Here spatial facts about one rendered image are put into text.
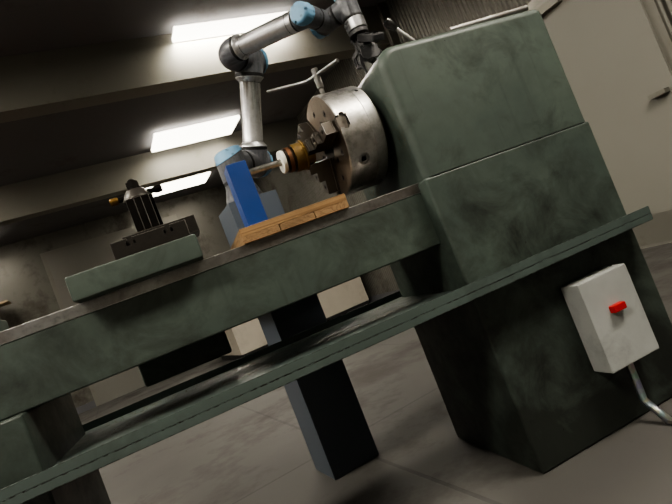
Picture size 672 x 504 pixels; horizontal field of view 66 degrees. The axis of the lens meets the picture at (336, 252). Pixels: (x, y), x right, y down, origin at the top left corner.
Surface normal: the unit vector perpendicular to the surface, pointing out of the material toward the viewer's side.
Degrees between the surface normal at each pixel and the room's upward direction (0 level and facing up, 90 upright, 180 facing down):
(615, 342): 90
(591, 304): 90
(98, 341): 90
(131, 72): 90
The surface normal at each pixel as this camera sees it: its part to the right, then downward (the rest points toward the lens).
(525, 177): 0.26, -0.14
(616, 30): -0.85, 0.32
